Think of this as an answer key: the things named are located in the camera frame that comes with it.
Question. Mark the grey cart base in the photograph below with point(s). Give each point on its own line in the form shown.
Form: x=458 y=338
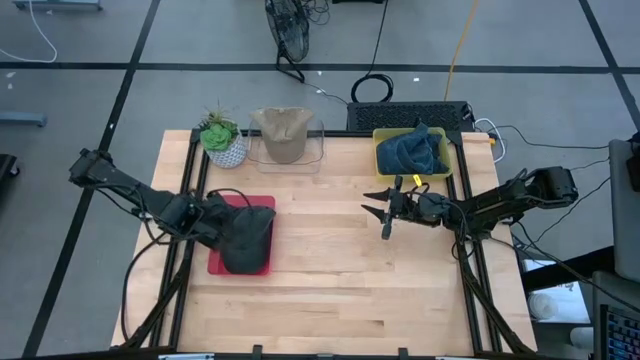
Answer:
x=55 y=5

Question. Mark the backlit keyboard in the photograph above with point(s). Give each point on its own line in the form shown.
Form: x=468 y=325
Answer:
x=625 y=335

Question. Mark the white cup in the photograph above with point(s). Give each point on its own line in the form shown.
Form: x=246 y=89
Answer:
x=542 y=306

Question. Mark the black chair base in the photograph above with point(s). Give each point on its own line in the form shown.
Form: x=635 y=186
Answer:
x=6 y=165

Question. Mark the black floor fan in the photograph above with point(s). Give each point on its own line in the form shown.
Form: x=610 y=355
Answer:
x=290 y=25

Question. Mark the clear plastic bin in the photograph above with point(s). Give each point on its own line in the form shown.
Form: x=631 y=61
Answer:
x=317 y=155

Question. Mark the grey floor bar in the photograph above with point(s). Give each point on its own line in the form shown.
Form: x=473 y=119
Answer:
x=22 y=119

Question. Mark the grey desk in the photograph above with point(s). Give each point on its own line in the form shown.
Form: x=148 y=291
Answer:
x=625 y=225

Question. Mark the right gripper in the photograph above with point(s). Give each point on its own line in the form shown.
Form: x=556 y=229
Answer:
x=425 y=207

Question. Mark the black baseball cap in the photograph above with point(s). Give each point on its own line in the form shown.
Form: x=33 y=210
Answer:
x=250 y=240

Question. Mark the red plastic tray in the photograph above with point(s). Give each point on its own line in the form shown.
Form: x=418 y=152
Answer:
x=260 y=201

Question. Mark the yellow plastic bin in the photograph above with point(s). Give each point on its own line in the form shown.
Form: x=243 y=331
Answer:
x=387 y=134

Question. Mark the potted green succulent plant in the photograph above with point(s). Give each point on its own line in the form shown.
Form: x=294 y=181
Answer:
x=218 y=136

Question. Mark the black aluminium table frame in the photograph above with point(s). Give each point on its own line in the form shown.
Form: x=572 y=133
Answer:
x=192 y=160

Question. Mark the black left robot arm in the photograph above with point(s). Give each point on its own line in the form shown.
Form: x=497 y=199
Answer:
x=125 y=185

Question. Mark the black perforated computer case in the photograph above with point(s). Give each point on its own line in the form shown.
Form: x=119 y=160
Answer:
x=390 y=116

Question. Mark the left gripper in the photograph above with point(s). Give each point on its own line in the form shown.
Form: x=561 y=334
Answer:
x=217 y=220

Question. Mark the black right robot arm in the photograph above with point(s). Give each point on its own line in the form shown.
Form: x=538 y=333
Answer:
x=500 y=202

